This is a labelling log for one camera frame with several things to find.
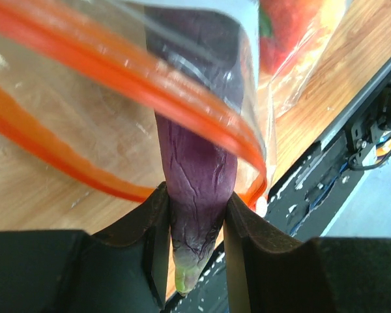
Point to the fake purple eggplant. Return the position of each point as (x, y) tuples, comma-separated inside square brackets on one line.
[(200, 176)]

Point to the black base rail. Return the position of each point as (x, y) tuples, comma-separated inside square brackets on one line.
[(308, 197)]

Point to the clear zip top bag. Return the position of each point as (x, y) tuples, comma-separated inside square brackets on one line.
[(79, 90)]

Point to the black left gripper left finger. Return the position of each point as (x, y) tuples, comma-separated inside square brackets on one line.
[(122, 268)]

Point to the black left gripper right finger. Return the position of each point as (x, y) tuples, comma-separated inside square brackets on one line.
[(270, 271)]

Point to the fake peach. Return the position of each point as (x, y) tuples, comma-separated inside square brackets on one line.
[(288, 29)]

